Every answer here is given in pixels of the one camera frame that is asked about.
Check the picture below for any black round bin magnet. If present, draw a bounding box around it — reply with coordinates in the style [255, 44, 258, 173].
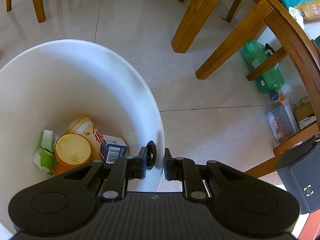
[146, 140, 157, 170]

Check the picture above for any wooden chair right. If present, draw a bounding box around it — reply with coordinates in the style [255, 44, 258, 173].
[246, 0, 319, 178]

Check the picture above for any wooden dining table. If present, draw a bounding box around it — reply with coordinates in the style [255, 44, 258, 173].
[171, 0, 272, 80]

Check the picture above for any blue carton box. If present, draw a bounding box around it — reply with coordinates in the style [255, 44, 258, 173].
[100, 135, 128, 164]

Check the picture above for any green plastic case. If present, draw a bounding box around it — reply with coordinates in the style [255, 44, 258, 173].
[240, 40, 287, 94]

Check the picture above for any teal orange package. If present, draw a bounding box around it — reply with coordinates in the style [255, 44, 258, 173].
[278, 0, 320, 21]

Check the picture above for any brown cardboard carton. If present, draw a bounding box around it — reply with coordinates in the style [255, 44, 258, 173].
[293, 96, 316, 130]

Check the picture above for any dark leather box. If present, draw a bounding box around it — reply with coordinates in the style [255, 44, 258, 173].
[276, 135, 320, 214]

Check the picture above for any clear plastic storage box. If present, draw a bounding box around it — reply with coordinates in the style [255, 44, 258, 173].
[266, 96, 299, 145]

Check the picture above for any milk tea paper cup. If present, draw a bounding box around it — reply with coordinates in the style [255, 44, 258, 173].
[65, 115, 105, 160]

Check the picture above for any orange half cut fruit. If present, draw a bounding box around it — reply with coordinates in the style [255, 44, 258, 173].
[55, 133, 92, 169]

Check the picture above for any white plastic trash bin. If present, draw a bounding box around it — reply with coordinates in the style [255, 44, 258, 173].
[1, 40, 165, 235]

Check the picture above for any green white snack wrapper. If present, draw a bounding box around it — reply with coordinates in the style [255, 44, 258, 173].
[33, 129, 60, 176]

